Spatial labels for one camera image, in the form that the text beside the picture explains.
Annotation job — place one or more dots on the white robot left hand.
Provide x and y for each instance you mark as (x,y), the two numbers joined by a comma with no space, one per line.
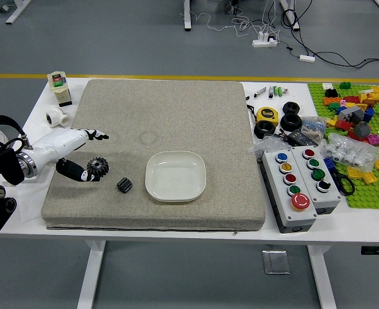
(57,143)

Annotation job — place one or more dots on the big black gear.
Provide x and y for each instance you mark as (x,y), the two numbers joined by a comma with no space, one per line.
(99,164)

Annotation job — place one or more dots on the small black gear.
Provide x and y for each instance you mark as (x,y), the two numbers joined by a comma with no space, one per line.
(124,185)

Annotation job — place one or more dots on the grey five-button control box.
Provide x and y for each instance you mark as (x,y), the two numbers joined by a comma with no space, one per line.
(289,206)

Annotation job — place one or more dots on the grey four-button control box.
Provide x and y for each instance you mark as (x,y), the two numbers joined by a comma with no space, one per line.
(328,196)

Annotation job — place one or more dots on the white pipe tee fitting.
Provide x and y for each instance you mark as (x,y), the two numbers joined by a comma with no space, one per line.
(59,117)

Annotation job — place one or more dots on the grey-brown cushion mat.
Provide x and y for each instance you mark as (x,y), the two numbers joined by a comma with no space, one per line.
(176,122)

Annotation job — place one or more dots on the white square dish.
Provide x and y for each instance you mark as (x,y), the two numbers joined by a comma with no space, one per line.
(175,176)

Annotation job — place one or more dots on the black rubber tyre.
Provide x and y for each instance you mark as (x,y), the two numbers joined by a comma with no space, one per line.
(264,129)
(291,107)
(291,122)

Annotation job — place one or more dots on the silver usb stick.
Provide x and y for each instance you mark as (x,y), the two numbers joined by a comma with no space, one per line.
(259,92)

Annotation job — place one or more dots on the clear plastic bag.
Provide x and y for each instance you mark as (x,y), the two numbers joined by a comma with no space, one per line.
(267,143)

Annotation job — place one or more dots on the yellow tape measure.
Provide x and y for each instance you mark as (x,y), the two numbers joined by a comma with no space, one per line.
(267,115)

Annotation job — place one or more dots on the green battery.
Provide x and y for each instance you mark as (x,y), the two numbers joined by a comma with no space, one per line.
(279,90)
(276,90)

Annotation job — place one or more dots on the white power strip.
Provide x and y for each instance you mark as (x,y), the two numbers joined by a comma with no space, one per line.
(263,42)

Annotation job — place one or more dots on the black power adapter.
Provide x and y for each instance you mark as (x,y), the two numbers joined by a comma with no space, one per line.
(302,138)

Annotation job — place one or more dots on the metal floor plate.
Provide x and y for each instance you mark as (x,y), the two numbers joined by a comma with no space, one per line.
(276,262)

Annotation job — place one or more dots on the bag of blue resistors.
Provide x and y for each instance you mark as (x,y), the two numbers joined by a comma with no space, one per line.
(313,127)

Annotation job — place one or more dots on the small white floor adapter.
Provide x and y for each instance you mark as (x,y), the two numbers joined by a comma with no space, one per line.
(307,58)

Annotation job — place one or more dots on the dark blue building brick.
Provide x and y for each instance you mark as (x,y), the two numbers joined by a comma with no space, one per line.
(329,164)

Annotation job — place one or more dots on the white building brick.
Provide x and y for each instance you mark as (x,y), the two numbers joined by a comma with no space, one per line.
(327,86)

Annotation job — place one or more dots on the orange building brick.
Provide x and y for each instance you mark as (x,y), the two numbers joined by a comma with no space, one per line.
(331,101)

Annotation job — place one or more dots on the black building brick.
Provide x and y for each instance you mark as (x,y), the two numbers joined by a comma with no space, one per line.
(330,93)

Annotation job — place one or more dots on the red building brick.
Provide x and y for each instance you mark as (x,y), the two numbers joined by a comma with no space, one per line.
(342,125)

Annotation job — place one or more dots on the black scissors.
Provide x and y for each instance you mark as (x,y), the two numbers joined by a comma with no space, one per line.
(344,183)

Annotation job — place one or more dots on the bag of white parts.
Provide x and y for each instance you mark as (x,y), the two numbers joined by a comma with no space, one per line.
(350,153)

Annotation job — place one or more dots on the dark green building brick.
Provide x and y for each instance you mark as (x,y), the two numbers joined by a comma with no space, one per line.
(345,85)

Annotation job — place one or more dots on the grey wedge building brick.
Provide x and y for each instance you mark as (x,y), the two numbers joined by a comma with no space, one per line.
(354,112)

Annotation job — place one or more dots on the grey sloped building brick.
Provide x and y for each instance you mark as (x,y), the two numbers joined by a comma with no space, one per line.
(362,130)

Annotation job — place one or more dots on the pink building brick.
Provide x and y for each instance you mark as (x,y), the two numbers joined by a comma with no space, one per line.
(374,140)

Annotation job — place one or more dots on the green building baseplate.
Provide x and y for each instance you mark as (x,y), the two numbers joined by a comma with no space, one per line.
(370,193)

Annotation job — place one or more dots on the black table control panel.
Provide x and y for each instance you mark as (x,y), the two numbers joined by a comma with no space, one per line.
(378,250)

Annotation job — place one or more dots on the cream switch box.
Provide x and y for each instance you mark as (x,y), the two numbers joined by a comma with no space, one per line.
(59,88)

